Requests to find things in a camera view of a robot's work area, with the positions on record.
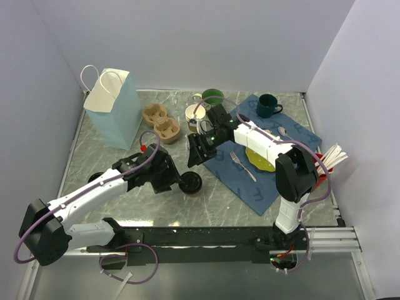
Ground light blue paper bag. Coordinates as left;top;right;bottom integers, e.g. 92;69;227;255
84;68;143;150

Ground dark green mug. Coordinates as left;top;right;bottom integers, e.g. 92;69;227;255
256;94;283;119

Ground red cup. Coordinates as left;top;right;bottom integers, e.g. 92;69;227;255
311;153;334;192

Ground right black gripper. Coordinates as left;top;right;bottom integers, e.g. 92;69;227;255
187;127;228;168

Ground stack of brown paper cups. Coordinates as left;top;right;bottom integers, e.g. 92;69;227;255
185;104;206;123

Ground black lid stack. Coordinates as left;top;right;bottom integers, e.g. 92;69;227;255
87;172;104;184

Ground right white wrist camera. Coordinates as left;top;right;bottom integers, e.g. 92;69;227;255
187;119;207;134

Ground silver spoon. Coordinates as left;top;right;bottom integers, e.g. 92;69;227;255
278;126;293;141

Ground silver fork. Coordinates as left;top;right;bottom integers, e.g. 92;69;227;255
230;152;257;182

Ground white paper-wrapped straws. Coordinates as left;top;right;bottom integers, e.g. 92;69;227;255
320;144;348;174

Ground white mug green interior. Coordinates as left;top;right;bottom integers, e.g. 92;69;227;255
192;89;224;111

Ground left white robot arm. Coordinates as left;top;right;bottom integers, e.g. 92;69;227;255
19;144;192;266

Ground brown paper cup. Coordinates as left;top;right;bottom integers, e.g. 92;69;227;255
184;191;201;197

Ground brown pulp cup carrier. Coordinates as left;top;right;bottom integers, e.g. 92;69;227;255
142;103;181;144

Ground black plastic cup lid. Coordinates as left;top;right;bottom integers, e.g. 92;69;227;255
181;171;203;193

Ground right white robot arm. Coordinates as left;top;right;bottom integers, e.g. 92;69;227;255
187;104;319;249

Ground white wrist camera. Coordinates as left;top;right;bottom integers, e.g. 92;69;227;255
140;144;148;153
187;119;207;134

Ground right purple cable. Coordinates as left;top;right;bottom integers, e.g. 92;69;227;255
191;96;332;273

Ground yellow dotted plate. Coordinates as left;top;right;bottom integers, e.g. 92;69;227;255
245;148;276;173

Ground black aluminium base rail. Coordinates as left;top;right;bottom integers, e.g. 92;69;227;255
31;224;363;266

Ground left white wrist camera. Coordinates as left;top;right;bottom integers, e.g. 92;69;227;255
140;144;148;153

